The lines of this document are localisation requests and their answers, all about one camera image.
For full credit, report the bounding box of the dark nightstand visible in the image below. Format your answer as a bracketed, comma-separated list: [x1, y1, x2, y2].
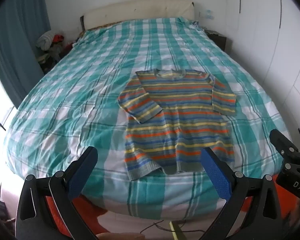
[205, 29, 227, 52]

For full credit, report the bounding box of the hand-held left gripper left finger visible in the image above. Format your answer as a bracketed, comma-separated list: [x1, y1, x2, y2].
[15, 146, 105, 240]

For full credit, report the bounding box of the yellow strip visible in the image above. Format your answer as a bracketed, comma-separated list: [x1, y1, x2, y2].
[169, 221, 188, 240]

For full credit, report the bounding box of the bright window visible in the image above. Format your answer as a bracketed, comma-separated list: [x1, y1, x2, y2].
[0, 55, 18, 140]

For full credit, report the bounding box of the teal plaid bed sheet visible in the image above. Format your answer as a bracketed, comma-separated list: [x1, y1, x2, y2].
[4, 17, 293, 217]

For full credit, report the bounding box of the blue curtain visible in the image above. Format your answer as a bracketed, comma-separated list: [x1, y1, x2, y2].
[0, 0, 52, 108]

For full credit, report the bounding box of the white wardrobe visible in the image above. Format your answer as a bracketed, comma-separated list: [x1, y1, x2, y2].
[225, 0, 300, 155]

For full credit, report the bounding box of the black floor cable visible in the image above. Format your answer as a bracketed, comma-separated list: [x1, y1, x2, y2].
[140, 219, 220, 234]

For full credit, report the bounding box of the cream padded headboard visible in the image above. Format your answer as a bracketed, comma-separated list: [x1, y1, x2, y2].
[80, 0, 195, 30]

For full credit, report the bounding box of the striped knit sweater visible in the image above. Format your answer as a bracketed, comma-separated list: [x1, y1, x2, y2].
[117, 69, 237, 182]

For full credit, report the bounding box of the white wall socket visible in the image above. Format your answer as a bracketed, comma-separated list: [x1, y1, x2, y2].
[201, 9, 215, 20]

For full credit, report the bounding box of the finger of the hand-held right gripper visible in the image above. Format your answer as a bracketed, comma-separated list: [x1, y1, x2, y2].
[269, 129, 300, 156]

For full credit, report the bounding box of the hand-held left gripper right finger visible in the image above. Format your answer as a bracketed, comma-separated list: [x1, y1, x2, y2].
[201, 147, 290, 240]

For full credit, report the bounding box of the pile of clothes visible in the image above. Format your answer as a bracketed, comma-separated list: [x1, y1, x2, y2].
[36, 30, 75, 74]

